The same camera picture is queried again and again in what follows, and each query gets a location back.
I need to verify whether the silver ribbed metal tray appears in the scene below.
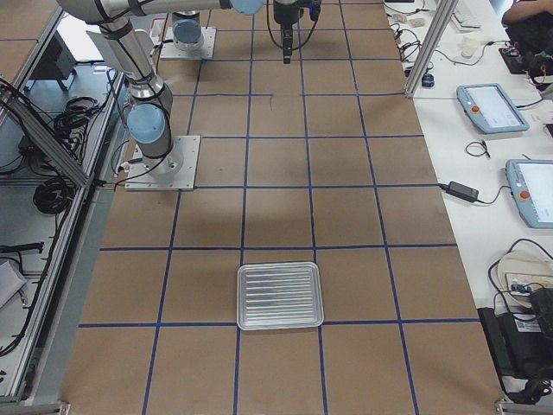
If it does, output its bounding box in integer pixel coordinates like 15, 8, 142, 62
237, 261, 324, 331

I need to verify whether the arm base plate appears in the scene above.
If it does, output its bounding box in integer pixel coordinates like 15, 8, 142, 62
160, 27, 217, 61
124, 136, 200, 191

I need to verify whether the aluminium frame post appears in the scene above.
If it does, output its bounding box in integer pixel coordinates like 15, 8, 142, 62
404, 0, 458, 98

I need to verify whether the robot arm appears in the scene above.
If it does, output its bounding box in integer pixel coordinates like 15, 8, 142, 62
171, 10, 203, 52
58, 1, 264, 164

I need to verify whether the black power adapter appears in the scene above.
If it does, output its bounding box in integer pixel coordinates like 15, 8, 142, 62
446, 182, 479, 203

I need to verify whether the blue teach pendant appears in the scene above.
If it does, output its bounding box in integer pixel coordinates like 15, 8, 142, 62
505, 159, 552, 229
456, 83, 530, 134

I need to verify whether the blue teach pendant near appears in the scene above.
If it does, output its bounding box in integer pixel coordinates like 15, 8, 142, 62
505, 159, 552, 229

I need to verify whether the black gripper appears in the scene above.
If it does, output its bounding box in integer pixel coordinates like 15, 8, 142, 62
273, 0, 301, 65

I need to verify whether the blue teach pendant far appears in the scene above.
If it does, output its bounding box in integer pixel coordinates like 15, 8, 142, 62
456, 83, 530, 134

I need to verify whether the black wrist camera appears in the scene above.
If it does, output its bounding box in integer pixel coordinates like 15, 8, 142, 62
308, 0, 321, 22

